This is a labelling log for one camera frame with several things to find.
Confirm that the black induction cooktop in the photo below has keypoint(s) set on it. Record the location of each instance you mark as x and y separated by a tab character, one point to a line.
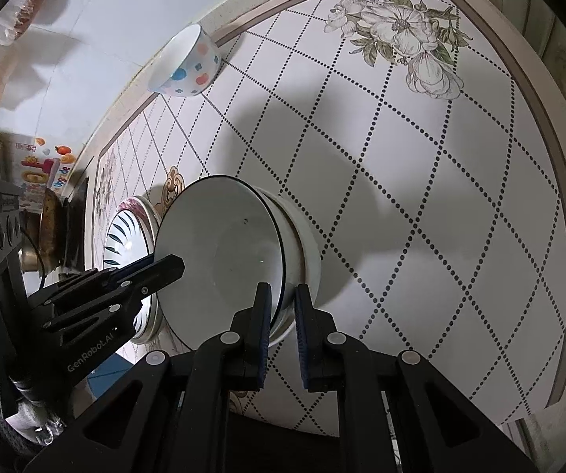
73	236

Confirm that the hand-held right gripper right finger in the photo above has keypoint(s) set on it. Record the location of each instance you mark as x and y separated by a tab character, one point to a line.
302	345

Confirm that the blue striped plate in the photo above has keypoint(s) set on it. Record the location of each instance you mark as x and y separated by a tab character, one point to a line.
125	236

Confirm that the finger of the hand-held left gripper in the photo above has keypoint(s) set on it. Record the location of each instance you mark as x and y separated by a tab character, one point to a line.
91	281
160	271

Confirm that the dotted white bowl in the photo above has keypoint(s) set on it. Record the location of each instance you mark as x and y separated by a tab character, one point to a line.
189	69

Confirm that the colourful wall stickers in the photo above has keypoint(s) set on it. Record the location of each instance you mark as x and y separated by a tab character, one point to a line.
36	167

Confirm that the printed floral tablecloth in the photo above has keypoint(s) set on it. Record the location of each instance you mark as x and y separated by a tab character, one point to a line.
411	207

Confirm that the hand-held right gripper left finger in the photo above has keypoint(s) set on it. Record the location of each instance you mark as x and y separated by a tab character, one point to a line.
263	335

